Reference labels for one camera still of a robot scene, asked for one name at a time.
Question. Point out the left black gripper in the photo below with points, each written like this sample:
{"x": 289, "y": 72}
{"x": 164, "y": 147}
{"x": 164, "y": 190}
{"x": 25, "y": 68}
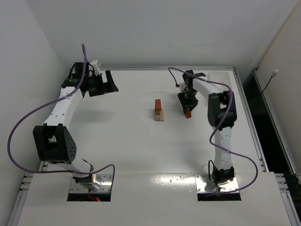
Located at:
{"x": 99, "y": 85}

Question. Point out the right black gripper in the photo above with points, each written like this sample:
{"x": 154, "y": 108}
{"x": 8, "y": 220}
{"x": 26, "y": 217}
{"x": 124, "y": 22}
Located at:
{"x": 187, "y": 101}

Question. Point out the red-brown wedge block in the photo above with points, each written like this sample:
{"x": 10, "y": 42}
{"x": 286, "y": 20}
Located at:
{"x": 188, "y": 114}

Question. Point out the red-brown arch block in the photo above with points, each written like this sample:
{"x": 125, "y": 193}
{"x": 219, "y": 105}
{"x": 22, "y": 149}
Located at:
{"x": 158, "y": 106}

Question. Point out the long light wood plank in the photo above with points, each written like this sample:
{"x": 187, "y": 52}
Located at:
{"x": 157, "y": 117}

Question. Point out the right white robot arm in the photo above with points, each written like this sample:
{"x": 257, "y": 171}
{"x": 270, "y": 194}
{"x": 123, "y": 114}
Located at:
{"x": 221, "y": 114}

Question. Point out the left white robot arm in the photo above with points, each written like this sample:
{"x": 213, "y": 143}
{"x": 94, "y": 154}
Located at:
{"x": 53, "y": 140}

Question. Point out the white open box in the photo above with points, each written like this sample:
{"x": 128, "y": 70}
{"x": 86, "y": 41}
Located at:
{"x": 224, "y": 77}

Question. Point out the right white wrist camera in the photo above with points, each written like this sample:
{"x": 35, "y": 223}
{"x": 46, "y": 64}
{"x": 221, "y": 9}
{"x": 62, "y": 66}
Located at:
{"x": 181, "y": 86}

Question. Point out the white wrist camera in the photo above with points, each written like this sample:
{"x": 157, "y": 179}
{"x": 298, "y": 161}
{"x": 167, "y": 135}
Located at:
{"x": 95, "y": 67}
{"x": 181, "y": 86}

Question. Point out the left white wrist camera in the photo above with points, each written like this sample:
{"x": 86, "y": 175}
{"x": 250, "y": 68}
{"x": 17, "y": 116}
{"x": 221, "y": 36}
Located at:
{"x": 95, "y": 67}

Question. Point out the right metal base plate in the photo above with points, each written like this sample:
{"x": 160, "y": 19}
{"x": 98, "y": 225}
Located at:
{"x": 205, "y": 186}

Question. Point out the metal base plate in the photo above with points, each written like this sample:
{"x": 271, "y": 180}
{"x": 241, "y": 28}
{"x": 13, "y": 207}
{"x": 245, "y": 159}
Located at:
{"x": 205, "y": 186}
{"x": 101, "y": 183}

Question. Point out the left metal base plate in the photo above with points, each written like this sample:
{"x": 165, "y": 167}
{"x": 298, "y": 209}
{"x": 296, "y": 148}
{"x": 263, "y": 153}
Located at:
{"x": 101, "y": 183}

